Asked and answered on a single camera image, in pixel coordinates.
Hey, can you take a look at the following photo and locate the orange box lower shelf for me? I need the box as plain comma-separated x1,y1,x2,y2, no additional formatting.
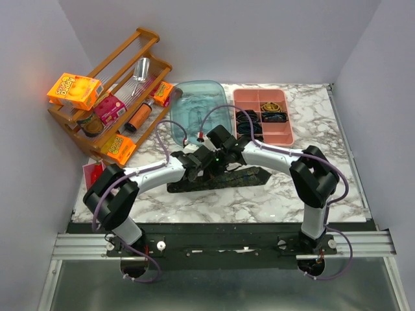
101,133,136,165

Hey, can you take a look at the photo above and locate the large orange sponge box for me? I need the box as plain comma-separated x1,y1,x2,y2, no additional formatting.
47,73,104,111

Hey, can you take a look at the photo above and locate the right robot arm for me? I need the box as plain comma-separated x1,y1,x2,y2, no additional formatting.
198,126,340,254

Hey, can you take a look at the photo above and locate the rolled gold tie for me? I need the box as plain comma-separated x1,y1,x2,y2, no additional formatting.
261,102,283,113

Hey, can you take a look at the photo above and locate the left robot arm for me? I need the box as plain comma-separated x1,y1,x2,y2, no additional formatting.
83,146,219,256

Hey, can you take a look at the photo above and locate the small orange box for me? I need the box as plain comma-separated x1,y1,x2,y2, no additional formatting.
150,81,174,107

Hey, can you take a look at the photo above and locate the orange bottle black cap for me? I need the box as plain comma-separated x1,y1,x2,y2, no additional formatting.
124,98,154,133

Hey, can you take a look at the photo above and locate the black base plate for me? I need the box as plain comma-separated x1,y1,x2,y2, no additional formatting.
66,220,377,275

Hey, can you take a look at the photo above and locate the aluminium rail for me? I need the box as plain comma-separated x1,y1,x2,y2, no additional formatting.
52,231,396,260

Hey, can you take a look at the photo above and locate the rolled dark blue tie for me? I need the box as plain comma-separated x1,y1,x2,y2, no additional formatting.
261,111,288,123

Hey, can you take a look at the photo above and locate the rolled teal tie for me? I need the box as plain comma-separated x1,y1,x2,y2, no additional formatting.
236,122,263,135

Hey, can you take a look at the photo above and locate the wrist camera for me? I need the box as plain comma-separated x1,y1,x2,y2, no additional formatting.
197,132,217,151
183,139,198,154

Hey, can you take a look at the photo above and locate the rolled black tie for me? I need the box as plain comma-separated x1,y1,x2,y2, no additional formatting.
235,109,259,122

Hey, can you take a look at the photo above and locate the pink sponge box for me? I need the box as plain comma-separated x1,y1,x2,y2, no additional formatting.
93,92,126,125

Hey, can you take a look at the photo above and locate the wooden tiered rack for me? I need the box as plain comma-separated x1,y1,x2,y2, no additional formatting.
48,27,172,167

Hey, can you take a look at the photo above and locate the dark round can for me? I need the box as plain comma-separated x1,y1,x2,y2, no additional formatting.
77,110,104,137

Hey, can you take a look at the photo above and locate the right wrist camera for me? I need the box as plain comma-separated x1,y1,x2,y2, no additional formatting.
197,132,217,151

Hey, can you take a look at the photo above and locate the small pink bin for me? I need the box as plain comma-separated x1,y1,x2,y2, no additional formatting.
82,161,106,190

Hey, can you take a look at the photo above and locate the red toy pepper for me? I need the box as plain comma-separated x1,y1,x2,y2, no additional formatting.
90,163,103,184

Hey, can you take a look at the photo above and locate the pink divided organizer box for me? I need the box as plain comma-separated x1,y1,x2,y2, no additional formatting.
233,88,294,147

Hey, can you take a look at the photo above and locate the dark patterned necktie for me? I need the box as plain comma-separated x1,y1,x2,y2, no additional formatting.
167,167,271,193

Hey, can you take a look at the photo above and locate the teal transparent plastic tray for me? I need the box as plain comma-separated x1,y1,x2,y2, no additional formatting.
170,80,232,146

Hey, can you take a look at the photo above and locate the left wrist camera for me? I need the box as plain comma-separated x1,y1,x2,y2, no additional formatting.
183,139,198,154

